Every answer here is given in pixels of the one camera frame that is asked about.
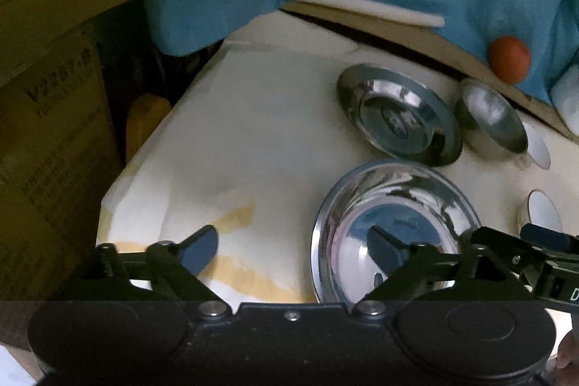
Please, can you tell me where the yellow object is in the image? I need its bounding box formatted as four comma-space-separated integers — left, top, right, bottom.
124, 94, 173, 164

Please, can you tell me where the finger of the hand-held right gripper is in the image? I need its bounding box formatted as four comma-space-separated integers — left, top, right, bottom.
519, 223, 579, 255
461, 227, 549, 275

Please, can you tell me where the person's right hand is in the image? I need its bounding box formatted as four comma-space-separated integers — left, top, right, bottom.
555, 328, 579, 369

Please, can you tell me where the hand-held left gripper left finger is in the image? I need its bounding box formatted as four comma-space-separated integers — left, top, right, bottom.
59, 225, 233, 321

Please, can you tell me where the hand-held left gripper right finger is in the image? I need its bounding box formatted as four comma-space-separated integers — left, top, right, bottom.
353, 227, 537, 320

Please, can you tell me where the small steel bowl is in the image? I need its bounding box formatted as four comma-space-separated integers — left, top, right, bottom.
453, 77, 530, 163

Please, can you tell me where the large steel bowl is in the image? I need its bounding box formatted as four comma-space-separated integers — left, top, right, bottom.
310, 160, 482, 305

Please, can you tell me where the steel plate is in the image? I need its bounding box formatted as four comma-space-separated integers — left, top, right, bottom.
336, 63, 464, 167

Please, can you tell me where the orange ball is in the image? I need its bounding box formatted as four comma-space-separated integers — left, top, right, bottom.
491, 35, 531, 85

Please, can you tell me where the large cardboard box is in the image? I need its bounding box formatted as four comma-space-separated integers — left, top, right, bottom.
0, 29, 125, 301

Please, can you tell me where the white foam stick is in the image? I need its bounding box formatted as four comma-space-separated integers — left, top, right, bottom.
281, 0, 446, 29

